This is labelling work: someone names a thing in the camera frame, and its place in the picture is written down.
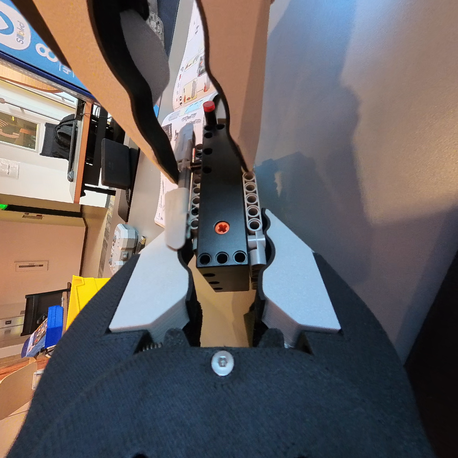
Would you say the printed instruction sheet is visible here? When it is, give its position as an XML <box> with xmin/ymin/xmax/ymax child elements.
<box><xmin>154</xmin><ymin>0</ymin><xmax>219</xmax><ymax>229</ymax></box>

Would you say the grey toy brick hub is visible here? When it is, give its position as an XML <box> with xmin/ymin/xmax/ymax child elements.
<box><xmin>107</xmin><ymin>223</ymin><xmax>140</xmax><ymax>277</ymax></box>

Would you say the black toy brick assembly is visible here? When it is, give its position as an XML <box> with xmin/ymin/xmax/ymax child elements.
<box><xmin>189</xmin><ymin>100</ymin><xmax>268</xmax><ymax>293</ymax></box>

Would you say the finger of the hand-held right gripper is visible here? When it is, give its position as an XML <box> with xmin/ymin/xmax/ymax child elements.
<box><xmin>31</xmin><ymin>0</ymin><xmax>180</xmax><ymax>184</ymax></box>
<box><xmin>195</xmin><ymin>0</ymin><xmax>271</xmax><ymax>175</ymax></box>

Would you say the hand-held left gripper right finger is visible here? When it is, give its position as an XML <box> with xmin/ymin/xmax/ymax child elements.
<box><xmin>246</xmin><ymin>208</ymin><xmax>342</xmax><ymax>349</ymax></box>

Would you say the black backpack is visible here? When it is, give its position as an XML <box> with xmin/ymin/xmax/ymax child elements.
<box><xmin>39</xmin><ymin>114</ymin><xmax>78</xmax><ymax>160</ymax></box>

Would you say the black power adapter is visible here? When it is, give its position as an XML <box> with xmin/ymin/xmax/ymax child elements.
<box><xmin>101</xmin><ymin>138</ymin><xmax>131</xmax><ymax>190</ymax></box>

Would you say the yellow plastic bin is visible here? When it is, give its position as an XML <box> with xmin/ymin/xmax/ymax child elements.
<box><xmin>66</xmin><ymin>275</ymin><xmax>112</xmax><ymax>331</ymax></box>

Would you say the blue printed cardboard box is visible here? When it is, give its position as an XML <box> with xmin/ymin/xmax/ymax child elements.
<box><xmin>0</xmin><ymin>0</ymin><xmax>97</xmax><ymax>104</ymax></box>

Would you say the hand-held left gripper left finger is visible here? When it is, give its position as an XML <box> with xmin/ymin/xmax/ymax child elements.
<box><xmin>108</xmin><ymin>234</ymin><xmax>202</xmax><ymax>346</ymax></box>

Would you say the blue plastic bin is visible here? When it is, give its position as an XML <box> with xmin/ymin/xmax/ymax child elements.
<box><xmin>45</xmin><ymin>305</ymin><xmax>65</xmax><ymax>349</ymax></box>

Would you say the grey toy actuator piece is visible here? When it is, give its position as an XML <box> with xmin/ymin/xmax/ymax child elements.
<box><xmin>163</xmin><ymin>123</ymin><xmax>197</xmax><ymax>251</ymax></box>

